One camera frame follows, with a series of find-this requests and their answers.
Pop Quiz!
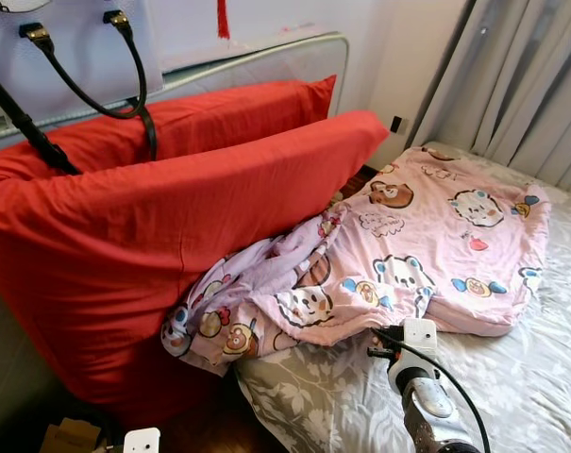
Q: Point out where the grey pleated curtain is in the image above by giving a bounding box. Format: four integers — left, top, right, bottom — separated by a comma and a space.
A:
412, 0, 571, 194

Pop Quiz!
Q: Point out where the pink cartoon bear quilt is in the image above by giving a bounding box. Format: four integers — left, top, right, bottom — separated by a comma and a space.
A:
160, 143, 552, 377

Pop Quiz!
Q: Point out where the white handbag with black handles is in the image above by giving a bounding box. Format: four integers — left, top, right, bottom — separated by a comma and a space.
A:
0, 0, 165, 178

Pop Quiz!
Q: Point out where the thick red covered mattress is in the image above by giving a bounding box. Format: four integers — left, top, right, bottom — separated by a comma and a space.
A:
0, 110, 390, 426

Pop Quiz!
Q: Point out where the brown cardboard box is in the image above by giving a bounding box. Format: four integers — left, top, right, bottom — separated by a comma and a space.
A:
40, 416, 104, 453

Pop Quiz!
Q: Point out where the bed with grey floral sheet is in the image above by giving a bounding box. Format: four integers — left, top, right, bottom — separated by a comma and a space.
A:
233, 142, 571, 453

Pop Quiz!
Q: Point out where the red hanging tassel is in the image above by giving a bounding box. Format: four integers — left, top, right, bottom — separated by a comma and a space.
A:
216, 0, 231, 41

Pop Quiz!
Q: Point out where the thin red covered cushion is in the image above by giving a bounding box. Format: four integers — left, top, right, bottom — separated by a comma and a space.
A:
2, 75, 338, 180

